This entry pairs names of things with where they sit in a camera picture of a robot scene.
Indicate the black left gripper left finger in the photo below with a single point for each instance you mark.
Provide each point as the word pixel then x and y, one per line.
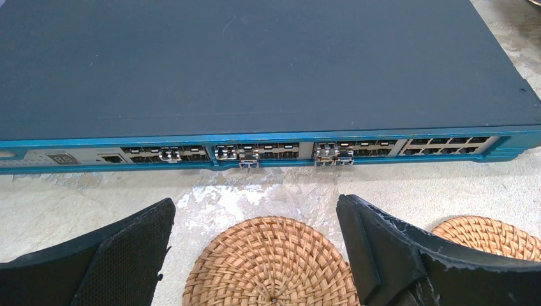
pixel 118 264

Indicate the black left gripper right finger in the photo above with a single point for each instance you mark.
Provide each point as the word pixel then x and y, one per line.
pixel 396 263

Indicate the woven rattan coaster right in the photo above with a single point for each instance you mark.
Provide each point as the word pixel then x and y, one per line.
pixel 490 235

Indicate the woven rattan coaster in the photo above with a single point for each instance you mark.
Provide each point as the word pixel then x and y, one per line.
pixel 270 261
pixel 490 235

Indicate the woven rattan coaster left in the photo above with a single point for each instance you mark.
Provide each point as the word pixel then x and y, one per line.
pixel 270 261

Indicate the blue network switch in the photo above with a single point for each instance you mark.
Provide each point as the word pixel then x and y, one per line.
pixel 159 85

